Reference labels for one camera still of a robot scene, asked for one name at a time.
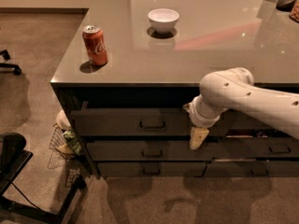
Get green patterned snack bag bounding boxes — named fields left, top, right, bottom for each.
left=63, top=130, right=82, bottom=156

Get grey counter cabinet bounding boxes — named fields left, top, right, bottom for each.
left=51, top=0, right=299, bottom=177

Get grey drawer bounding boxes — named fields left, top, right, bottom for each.
left=70, top=101, right=235, bottom=138
left=87, top=140, right=229, bottom=161
left=205, top=161, right=299, bottom=177
left=221, top=137, right=299, bottom=159
left=97, top=161, right=206, bottom=177
left=221, top=110, right=274, bottom=130

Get wire basket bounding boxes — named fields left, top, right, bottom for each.
left=48, top=125, right=80, bottom=188

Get brown object on counter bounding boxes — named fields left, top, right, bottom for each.
left=289, top=0, right=299, bottom=22

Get black chair base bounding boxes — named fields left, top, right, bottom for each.
left=0, top=49, right=22, bottom=77

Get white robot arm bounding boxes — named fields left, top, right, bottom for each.
left=184, top=67, right=299, bottom=149

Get white rounded object in basket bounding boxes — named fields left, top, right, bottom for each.
left=56, top=110, right=71, bottom=130

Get black cable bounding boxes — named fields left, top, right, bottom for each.
left=6, top=179, right=48, bottom=212

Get white ceramic bowl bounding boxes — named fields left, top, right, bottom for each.
left=148, top=8, right=179, bottom=34

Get orange soda can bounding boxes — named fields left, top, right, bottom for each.
left=82, top=25, right=107, bottom=65

